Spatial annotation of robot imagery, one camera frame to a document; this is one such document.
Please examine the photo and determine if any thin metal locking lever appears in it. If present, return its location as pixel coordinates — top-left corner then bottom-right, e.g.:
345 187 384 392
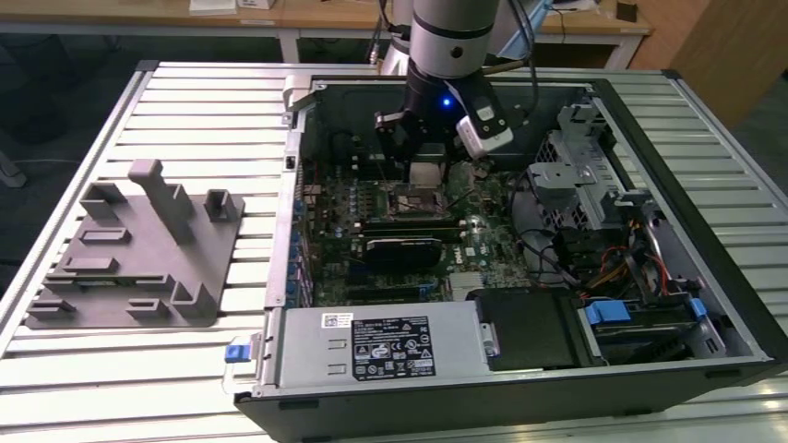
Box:
442 183 478 209

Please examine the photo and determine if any red wire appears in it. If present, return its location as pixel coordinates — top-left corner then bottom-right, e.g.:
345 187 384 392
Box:
650 256 673 297

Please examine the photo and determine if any black cable copper plug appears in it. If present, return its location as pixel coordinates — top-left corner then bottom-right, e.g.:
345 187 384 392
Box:
482 0 542 126

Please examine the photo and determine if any grey plastic parts rack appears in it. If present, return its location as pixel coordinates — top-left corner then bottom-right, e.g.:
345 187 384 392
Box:
24 159 248 329

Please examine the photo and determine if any small grey wrist camera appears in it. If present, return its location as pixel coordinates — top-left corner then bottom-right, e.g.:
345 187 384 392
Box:
373 110 402 136

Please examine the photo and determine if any grey flat cable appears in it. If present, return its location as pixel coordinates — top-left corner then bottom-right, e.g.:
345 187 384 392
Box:
638 205 678 278

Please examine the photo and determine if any black open PC case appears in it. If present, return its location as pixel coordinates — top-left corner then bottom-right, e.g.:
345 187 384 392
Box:
233 73 788 443

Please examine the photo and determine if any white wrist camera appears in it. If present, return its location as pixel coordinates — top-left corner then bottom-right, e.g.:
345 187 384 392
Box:
454 104 514 159

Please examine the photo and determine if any hard disk in blue carrier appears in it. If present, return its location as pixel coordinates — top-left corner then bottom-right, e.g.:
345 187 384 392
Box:
581 297 709 365

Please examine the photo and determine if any wooden cabinet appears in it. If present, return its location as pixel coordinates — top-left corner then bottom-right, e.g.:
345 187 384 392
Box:
630 0 788 130

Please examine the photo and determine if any green motherboard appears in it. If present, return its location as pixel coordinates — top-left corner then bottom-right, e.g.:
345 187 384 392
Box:
294 159 577 308

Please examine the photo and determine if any black internal cable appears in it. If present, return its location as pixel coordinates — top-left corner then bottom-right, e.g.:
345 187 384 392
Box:
516 228 586 292

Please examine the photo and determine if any thin cable metal plug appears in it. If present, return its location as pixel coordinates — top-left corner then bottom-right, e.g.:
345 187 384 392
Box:
366 0 394 64

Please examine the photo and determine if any yellow wire bundle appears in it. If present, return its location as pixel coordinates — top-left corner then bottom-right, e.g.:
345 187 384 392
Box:
581 265 629 288

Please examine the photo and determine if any white paper sheet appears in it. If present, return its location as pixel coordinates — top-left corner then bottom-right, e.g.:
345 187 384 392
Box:
186 0 238 14

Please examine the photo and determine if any silver disk bay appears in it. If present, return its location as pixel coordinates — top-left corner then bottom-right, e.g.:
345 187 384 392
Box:
574 276 732 368

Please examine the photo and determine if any silver square CPU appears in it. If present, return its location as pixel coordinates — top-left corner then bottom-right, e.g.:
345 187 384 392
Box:
409 156 449 186

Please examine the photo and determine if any silver power supply unit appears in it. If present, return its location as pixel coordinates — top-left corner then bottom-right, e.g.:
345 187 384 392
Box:
269 306 493 389

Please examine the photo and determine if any wooden desk white frame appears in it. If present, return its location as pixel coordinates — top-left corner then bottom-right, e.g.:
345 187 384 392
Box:
0 0 654 70

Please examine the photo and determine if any black CPU socket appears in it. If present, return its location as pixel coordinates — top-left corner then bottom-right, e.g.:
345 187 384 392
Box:
381 179 448 218

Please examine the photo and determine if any silver drive cage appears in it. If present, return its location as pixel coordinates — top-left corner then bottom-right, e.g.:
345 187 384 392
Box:
525 103 664 232

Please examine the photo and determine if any grey chair leg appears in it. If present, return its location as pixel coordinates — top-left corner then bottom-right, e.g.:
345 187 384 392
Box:
0 150 29 188

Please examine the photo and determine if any black plastic shroud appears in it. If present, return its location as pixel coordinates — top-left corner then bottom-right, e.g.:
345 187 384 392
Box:
470 288 584 373

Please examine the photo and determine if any silver power supply handle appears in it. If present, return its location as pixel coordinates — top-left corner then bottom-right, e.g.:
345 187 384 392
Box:
218 331 276 397

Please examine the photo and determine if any black RAM stick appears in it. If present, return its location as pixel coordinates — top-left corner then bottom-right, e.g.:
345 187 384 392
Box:
364 227 462 244

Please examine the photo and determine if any grey case latch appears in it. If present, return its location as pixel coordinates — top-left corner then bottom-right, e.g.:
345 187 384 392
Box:
281 75 316 126

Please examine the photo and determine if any silver chipset heat sink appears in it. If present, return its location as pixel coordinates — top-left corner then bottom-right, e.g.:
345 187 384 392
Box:
450 271 488 301

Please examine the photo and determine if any black graphics card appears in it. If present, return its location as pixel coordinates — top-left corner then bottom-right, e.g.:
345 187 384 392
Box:
361 237 442 269

